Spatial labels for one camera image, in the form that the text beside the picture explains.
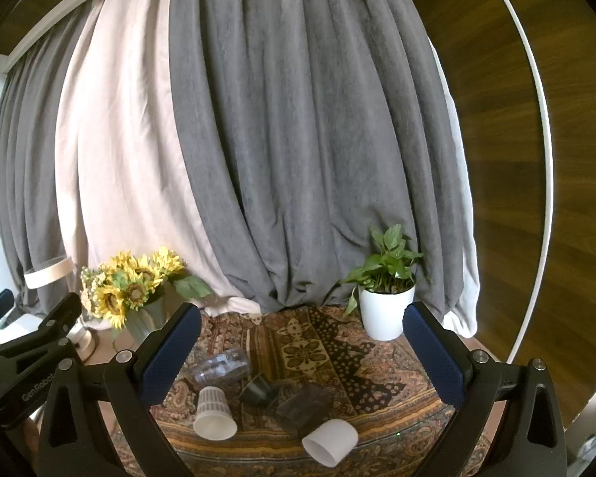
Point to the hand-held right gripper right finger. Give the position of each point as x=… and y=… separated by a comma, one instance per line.
x=434, y=357

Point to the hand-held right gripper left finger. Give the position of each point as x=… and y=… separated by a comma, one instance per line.
x=171, y=353

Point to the clear plastic cup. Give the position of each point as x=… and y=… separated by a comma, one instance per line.
x=223, y=365

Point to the white patterned paper cup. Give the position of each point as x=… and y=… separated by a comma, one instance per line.
x=213, y=420

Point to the small dark cup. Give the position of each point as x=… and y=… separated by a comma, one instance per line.
x=258, y=391

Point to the plain white cup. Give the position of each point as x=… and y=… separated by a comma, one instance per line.
x=330, y=442

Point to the dark transparent plastic cup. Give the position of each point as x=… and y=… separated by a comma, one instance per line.
x=303, y=405

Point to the grey vase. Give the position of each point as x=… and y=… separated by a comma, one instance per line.
x=149, y=315

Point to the white desk lamp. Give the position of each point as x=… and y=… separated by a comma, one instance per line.
x=49, y=272

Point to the green plant in white pot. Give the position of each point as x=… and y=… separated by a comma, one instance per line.
x=385, y=310

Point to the sunflower bouquet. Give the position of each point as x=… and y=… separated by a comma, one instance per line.
x=129, y=283

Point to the patterned brown tablecloth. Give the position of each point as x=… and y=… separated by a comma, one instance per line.
x=318, y=348

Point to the grey curtain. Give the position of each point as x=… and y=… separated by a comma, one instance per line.
x=25, y=184
x=303, y=134

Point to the white sheer curtain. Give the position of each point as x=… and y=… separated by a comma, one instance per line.
x=459, y=218

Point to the light pink curtain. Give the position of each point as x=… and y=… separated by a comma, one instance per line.
x=124, y=159

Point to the white curtain rail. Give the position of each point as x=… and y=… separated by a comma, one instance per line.
x=54, y=27

